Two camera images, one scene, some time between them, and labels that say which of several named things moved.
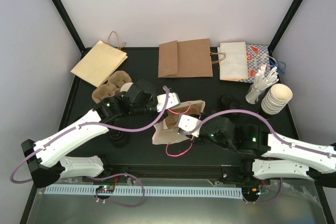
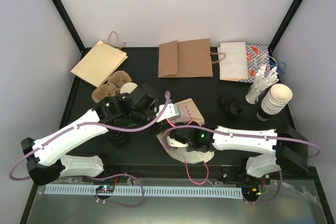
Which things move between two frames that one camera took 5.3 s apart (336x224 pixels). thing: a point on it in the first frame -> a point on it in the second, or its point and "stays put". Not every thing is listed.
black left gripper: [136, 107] stays put
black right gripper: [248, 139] -> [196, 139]
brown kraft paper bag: [188, 59] stays put
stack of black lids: [119, 139] stays put
